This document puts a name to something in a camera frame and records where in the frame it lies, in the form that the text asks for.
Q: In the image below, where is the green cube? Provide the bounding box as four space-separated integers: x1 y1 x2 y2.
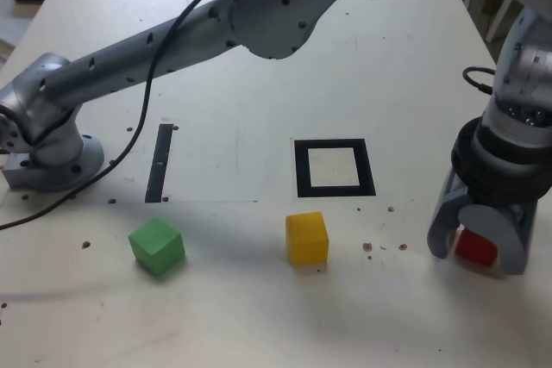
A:
127 216 186 278

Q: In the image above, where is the black cable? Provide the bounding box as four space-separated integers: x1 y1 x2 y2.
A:
0 0 497 231

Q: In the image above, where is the red cube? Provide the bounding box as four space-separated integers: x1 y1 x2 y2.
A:
455 229 499 266

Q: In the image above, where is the black tape strip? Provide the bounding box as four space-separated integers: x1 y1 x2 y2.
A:
144 123 173 204

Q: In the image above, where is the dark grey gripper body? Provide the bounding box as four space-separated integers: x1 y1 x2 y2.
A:
463 186 538 216

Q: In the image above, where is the white rack frame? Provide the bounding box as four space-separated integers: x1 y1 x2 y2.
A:
464 0 525 44

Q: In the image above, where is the yellow cube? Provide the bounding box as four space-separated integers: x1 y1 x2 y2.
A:
285 211 330 265

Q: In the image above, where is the black tape square outline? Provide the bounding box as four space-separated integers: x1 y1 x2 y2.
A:
293 138 377 199

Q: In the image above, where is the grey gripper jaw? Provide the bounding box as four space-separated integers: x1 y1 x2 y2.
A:
456 203 538 277
426 164 474 259

